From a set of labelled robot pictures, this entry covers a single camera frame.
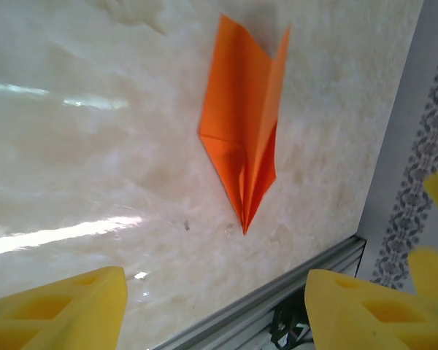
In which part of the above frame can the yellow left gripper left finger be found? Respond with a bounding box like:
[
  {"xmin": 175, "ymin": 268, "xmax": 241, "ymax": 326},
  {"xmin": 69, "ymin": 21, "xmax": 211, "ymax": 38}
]
[{"xmin": 0, "ymin": 265, "xmax": 128, "ymax": 350}]

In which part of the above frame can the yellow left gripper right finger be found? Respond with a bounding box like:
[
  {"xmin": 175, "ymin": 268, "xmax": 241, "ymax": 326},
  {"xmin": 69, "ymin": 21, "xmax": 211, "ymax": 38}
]
[{"xmin": 304, "ymin": 268, "xmax": 438, "ymax": 350}]

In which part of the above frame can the orange paper sheet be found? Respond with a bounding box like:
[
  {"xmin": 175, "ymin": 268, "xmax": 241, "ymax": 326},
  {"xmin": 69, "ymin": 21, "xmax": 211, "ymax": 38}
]
[{"xmin": 198, "ymin": 12, "xmax": 291, "ymax": 237}]

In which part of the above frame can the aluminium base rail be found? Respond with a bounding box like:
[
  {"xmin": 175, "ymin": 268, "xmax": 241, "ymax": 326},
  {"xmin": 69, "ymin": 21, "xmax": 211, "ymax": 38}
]
[{"xmin": 159, "ymin": 236, "xmax": 367, "ymax": 350}]

